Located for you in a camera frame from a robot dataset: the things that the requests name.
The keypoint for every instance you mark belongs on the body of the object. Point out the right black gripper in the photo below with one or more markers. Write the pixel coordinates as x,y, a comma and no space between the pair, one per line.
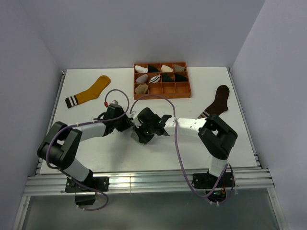
143,138

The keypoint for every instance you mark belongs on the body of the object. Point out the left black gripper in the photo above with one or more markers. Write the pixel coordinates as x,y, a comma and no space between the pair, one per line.
126,124

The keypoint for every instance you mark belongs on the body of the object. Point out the grey sock black stripes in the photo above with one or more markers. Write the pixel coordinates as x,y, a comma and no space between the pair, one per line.
136,135

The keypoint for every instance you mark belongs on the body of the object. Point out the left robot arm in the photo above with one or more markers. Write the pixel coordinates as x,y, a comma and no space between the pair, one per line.
60,145

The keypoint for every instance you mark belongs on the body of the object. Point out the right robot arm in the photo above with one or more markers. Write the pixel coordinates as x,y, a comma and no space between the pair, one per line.
217,136

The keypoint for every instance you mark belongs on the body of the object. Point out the mustard yellow sock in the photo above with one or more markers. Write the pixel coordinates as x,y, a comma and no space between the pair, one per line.
90,94

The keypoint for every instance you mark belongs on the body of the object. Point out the beige rolled sock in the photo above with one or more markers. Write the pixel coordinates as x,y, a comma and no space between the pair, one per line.
141,89

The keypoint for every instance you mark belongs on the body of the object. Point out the white black striped rolled sock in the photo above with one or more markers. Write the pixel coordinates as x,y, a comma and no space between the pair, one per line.
155,79

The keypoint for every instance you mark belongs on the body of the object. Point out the grey rolled sock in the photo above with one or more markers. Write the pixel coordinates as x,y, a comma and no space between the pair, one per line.
142,79

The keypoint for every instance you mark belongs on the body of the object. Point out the dark green rolled sock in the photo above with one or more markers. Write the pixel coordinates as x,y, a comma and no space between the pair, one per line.
166,78

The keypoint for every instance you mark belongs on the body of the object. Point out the orange compartment tray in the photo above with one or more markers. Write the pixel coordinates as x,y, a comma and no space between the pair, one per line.
170,90

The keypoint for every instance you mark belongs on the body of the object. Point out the black rolled sock right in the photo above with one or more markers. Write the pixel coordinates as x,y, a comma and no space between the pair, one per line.
180,77

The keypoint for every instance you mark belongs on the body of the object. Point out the black rolled sock top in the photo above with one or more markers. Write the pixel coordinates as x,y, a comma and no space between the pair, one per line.
152,69

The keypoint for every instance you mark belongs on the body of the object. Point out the cream rolled sock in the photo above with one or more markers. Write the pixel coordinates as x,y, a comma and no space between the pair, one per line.
165,68

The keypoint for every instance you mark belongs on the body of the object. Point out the taupe rolled sock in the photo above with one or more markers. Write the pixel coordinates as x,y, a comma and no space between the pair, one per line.
179,68

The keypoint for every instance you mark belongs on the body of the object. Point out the dark brown sock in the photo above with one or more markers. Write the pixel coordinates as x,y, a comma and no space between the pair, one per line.
219,105

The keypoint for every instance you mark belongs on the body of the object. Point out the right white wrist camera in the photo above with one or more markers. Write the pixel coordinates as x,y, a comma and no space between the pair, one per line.
134,119

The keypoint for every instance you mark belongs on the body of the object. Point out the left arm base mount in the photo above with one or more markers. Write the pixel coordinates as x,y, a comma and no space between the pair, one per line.
86,192

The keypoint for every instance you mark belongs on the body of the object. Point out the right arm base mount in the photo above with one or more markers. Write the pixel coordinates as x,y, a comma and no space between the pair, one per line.
225,186

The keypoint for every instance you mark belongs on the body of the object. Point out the aluminium frame rail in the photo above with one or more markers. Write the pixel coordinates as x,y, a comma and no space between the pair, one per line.
146,182

